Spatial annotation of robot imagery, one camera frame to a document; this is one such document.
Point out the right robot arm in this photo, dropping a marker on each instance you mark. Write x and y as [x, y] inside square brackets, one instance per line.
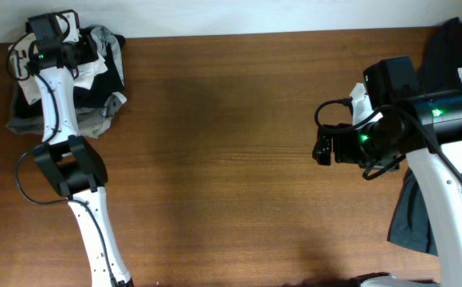
[425, 130]

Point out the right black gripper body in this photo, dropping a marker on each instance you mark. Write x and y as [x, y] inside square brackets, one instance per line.
[323, 144]

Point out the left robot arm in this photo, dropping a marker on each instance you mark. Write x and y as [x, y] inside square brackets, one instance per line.
[72, 167]

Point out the folded black garment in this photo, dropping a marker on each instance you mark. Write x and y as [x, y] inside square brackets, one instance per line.
[109, 45]

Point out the white t-shirt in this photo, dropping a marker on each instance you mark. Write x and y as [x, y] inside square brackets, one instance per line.
[25, 61]

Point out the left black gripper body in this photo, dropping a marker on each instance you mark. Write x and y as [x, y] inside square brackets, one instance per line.
[86, 52]

